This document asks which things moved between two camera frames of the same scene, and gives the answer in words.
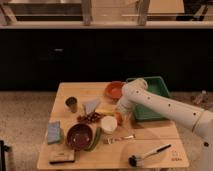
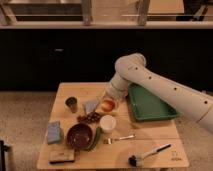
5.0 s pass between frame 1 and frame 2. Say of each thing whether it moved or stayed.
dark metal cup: stayed
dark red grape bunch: stayed
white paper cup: stayed
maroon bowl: stayed
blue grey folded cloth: stayed
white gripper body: moved
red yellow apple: moved
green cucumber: stayed
